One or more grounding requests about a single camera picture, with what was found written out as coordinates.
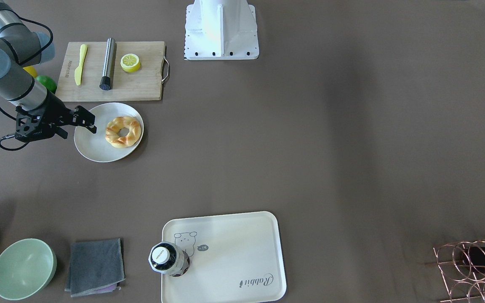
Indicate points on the lemon half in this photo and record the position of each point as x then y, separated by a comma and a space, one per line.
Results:
130, 62

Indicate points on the white round plate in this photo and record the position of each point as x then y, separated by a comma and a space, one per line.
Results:
94, 146

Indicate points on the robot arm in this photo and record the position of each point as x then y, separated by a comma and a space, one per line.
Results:
20, 47

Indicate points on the bamboo cutting board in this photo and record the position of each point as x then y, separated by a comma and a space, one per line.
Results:
146, 84

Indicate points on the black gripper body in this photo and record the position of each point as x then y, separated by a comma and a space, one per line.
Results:
54, 110

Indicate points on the whole lemon upper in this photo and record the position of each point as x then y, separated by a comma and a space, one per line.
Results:
31, 70

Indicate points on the green lime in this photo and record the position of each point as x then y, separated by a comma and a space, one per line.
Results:
47, 82

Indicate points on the cream rabbit tray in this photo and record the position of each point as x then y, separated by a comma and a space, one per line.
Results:
234, 258

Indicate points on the yellow plastic knife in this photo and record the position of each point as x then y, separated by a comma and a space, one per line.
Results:
79, 69

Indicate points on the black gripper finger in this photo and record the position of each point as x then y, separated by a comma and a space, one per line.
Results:
81, 117
60, 132

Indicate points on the brown tea bottle on tray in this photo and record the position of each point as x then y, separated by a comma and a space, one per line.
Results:
168, 259

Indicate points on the braided donut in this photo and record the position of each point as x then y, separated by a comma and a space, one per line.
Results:
114, 127

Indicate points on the mint green bowl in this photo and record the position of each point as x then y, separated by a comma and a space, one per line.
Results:
26, 267

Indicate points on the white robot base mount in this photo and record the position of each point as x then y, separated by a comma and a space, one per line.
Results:
221, 30

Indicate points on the copper wire bottle rack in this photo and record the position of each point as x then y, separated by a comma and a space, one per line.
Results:
461, 266

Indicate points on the steel muddler black tip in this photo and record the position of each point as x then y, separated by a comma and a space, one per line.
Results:
106, 82

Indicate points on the grey folded cloth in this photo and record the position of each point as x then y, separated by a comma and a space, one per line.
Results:
95, 267

